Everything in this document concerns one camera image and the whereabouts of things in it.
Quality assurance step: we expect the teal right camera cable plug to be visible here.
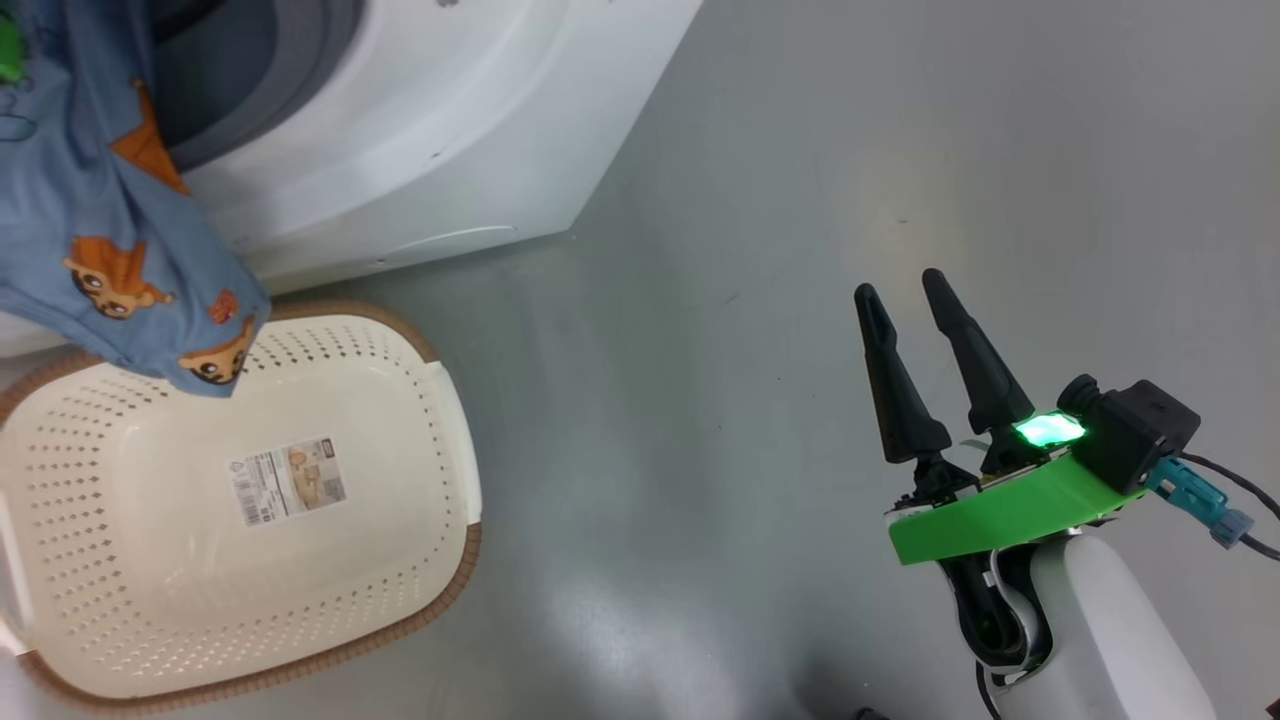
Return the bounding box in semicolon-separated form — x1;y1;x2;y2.
1145;452;1280;561

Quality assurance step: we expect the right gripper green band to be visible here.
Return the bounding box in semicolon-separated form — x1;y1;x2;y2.
853;268;1146;671

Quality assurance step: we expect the cream perforated laundry basket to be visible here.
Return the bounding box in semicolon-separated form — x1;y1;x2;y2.
0;300;483;713

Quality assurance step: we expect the paper basket product label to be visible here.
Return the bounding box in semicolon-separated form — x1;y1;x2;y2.
228;436;348;528

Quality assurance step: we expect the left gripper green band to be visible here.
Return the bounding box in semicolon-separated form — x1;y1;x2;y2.
0;8;28;86

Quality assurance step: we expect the grey rubber door gasket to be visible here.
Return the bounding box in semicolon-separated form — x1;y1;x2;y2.
150;0;366;171

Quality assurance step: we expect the blue bear-print garment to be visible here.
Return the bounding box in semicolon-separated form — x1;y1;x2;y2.
0;0;273;399

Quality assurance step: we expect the white front-load washing machine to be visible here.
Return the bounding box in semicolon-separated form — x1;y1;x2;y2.
0;0;704;359

